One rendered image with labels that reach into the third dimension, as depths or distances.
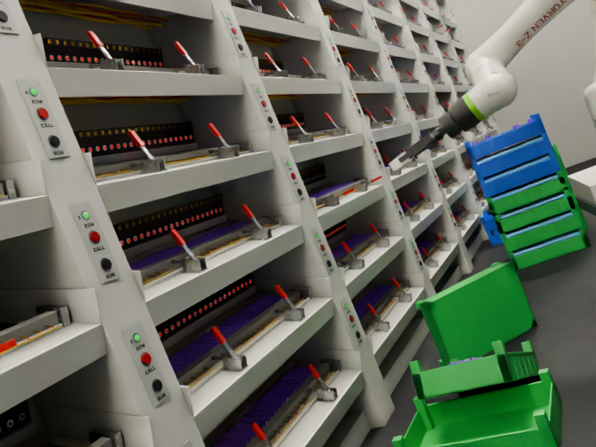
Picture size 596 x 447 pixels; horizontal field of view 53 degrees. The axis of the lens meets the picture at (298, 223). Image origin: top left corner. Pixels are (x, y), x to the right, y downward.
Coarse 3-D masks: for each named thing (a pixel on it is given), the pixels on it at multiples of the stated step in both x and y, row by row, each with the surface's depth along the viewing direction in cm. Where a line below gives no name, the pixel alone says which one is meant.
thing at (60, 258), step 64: (0, 64) 84; (0, 128) 85; (64, 128) 90; (64, 192) 86; (0, 256) 90; (64, 256) 85; (0, 320) 93; (128, 320) 88; (64, 384) 90; (128, 384) 85
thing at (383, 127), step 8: (368, 112) 234; (408, 112) 270; (368, 120) 216; (376, 120) 277; (384, 120) 275; (392, 120) 257; (400, 120) 272; (408, 120) 271; (376, 128) 233; (384, 128) 233; (392, 128) 243; (400, 128) 255; (408, 128) 267; (376, 136) 223; (384, 136) 233; (392, 136) 243
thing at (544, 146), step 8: (544, 136) 234; (536, 144) 236; (544, 144) 235; (512, 152) 238; (520, 152) 238; (528, 152) 237; (536, 152) 236; (544, 152) 235; (496, 160) 241; (504, 160) 240; (512, 160) 239; (520, 160) 238; (528, 160) 237; (480, 168) 243; (488, 168) 242; (496, 168) 241; (504, 168) 240; (480, 176) 243
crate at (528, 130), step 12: (540, 120) 234; (504, 132) 257; (516, 132) 237; (528, 132) 236; (540, 132) 235; (468, 144) 243; (480, 144) 241; (492, 144) 240; (504, 144) 239; (480, 156) 242
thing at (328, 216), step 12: (324, 180) 211; (336, 180) 216; (348, 180) 214; (360, 192) 193; (372, 192) 198; (312, 204) 155; (348, 204) 176; (360, 204) 186; (324, 216) 159; (336, 216) 168; (348, 216) 176; (324, 228) 159
